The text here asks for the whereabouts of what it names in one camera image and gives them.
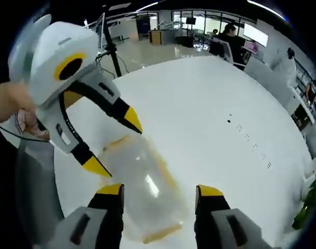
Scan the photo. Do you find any wooden cabinet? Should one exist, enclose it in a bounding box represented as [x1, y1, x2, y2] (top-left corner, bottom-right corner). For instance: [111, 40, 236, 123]
[148, 29, 164, 46]

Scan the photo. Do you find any person's left hand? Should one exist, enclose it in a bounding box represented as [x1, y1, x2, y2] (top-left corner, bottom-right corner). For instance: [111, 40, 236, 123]
[0, 81, 50, 142]

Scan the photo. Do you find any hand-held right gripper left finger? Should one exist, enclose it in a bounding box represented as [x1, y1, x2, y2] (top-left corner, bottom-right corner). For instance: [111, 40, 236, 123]
[47, 183, 125, 249]

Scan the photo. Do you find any black tripod stand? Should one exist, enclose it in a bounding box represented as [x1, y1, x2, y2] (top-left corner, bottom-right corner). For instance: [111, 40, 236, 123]
[97, 24, 122, 78]

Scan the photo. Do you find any potted green plant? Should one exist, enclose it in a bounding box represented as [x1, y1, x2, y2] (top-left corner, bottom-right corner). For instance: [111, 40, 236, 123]
[292, 178, 316, 231]

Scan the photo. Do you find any thin black cable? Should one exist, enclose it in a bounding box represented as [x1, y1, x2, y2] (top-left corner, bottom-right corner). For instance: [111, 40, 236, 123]
[0, 123, 50, 143]

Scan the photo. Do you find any white office chair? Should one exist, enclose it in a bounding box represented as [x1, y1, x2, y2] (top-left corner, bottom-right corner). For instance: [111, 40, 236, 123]
[219, 40, 236, 63]

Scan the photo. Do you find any dark standing board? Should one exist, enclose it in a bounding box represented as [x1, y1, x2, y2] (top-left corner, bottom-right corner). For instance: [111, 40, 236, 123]
[136, 16, 151, 41]

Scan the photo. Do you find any clear container with plastic buckle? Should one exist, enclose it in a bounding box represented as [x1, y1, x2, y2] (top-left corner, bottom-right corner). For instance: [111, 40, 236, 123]
[99, 136, 191, 245]

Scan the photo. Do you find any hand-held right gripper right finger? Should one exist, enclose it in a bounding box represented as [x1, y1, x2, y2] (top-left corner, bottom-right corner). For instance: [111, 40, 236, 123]
[194, 184, 272, 249]

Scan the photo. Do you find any bright white screen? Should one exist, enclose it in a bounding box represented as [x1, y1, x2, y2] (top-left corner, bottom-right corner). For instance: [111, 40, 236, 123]
[242, 24, 269, 48]

